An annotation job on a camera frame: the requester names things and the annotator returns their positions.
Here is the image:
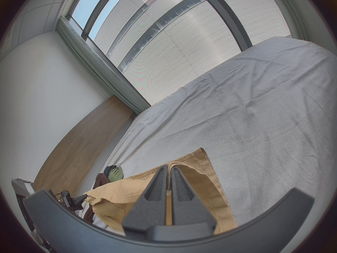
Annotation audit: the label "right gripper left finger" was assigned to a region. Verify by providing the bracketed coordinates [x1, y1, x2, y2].
[122, 164, 169, 234]

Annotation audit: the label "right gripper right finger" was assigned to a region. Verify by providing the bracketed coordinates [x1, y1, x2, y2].
[170, 166, 216, 230]

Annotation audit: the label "tan shorts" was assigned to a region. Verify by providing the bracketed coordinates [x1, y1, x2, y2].
[84, 148, 237, 236]

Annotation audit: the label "brown garment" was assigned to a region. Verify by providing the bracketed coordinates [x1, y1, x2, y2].
[83, 173, 110, 225]

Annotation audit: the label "green garment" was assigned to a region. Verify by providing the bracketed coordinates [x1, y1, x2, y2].
[108, 167, 124, 183]

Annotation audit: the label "bed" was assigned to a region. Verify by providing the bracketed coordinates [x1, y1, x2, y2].
[34, 37, 337, 242]

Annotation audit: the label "blue-green curtain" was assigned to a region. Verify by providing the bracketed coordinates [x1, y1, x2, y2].
[272, 0, 316, 40]
[57, 16, 152, 115]

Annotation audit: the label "window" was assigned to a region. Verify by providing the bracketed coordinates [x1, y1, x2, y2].
[71, 0, 293, 107]

